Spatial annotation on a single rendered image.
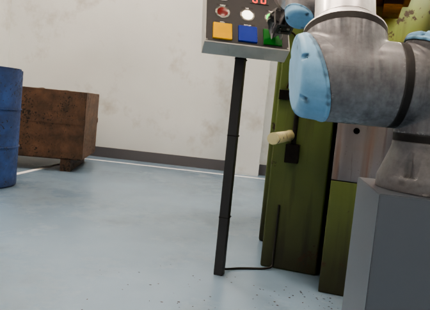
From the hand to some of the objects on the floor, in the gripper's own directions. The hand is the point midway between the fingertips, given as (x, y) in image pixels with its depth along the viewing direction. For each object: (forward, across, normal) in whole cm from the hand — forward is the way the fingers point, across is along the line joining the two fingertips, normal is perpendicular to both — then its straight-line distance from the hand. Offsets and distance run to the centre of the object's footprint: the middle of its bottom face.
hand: (273, 33), depth 194 cm
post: (+63, -9, -82) cm, 104 cm away
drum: (+213, -163, +5) cm, 268 cm away
